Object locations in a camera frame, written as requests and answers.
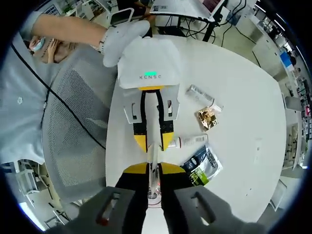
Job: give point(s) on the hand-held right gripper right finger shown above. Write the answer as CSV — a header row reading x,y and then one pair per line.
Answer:
x,y
195,209

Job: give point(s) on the small white skincare bottle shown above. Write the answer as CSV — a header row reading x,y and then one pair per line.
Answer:
x,y
187,142
202,96

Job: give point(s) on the green black skincare sachet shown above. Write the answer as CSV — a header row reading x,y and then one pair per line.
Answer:
x,y
202,165

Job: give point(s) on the gold skincare sachet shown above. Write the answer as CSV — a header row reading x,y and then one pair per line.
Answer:
x,y
207,118

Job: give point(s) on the person's light blue shirt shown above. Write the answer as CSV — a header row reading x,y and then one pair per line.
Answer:
x,y
19,102

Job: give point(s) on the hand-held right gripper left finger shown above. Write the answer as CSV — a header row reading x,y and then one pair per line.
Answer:
x,y
109,209

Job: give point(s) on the clear skincare sample packet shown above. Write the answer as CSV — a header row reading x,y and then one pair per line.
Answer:
x,y
217,105

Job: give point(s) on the person's left hand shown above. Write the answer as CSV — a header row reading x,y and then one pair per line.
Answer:
x,y
119,39

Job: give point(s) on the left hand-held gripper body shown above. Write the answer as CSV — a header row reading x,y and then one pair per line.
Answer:
x,y
151,61

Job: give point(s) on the white wrist watch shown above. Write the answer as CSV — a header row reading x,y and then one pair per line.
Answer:
x,y
101,44

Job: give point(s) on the grey mesh chair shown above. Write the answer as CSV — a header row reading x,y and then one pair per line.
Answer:
x,y
73,136

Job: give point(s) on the large white skincare tube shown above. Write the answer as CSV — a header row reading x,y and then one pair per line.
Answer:
x,y
152,117

